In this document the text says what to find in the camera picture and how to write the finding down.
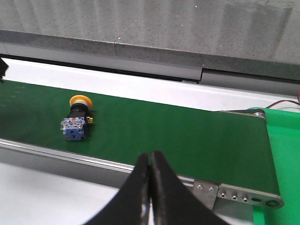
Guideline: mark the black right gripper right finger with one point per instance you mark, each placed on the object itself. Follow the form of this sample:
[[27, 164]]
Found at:
[[172, 202]]

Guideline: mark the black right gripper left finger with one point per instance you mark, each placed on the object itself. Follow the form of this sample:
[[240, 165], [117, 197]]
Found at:
[[131, 204]]

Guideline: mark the green conveyor belt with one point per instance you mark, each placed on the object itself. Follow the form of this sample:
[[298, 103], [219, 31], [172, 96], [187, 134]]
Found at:
[[222, 147]]

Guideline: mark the grey panel under counter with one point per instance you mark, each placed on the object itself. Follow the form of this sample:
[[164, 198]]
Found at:
[[205, 76]]

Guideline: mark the grey stone counter slab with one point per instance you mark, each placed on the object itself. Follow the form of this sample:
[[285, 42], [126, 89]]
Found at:
[[259, 37]]

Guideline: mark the metal conveyor end bracket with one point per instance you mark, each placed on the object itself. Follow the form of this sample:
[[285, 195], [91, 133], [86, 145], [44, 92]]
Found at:
[[206, 192]]

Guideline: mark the aluminium conveyor side rail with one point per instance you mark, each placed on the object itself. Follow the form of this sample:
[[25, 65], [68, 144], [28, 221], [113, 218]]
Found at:
[[110, 173]]

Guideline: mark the yellow push button switch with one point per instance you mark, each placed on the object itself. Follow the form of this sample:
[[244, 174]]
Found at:
[[75, 126]]

